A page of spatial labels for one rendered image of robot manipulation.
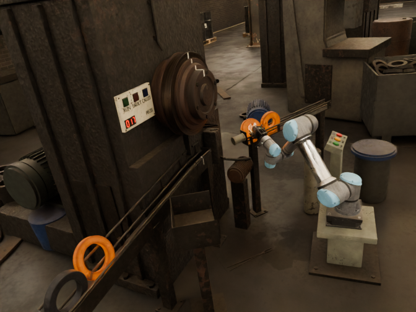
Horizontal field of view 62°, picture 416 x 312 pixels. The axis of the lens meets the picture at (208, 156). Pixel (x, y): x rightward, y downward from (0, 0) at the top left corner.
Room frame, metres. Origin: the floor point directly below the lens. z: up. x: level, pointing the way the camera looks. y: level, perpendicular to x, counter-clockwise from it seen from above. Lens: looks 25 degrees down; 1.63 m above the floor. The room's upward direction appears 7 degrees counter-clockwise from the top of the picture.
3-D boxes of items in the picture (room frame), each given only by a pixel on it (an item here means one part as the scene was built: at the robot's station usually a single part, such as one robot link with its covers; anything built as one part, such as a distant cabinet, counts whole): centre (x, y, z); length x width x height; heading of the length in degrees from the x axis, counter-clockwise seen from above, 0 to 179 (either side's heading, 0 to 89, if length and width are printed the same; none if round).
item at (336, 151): (2.17, -0.91, 0.31); 0.24 x 0.16 x 0.62; 150
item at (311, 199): (2.21, -0.75, 0.26); 0.12 x 0.12 x 0.52
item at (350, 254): (1.68, -0.78, 0.13); 0.40 x 0.40 x 0.26; 67
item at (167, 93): (1.95, 0.07, 1.11); 0.47 x 0.06 x 0.47; 150
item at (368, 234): (1.68, -0.78, 0.28); 0.32 x 0.32 x 0.04; 67
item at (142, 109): (1.71, 0.33, 1.15); 0.26 x 0.02 x 0.18; 150
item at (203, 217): (1.38, 0.11, 0.36); 0.26 x 0.20 x 0.72; 5
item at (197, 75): (1.90, -0.02, 1.11); 0.28 x 0.06 x 0.28; 150
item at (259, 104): (4.10, -0.70, 0.17); 0.57 x 0.31 x 0.34; 170
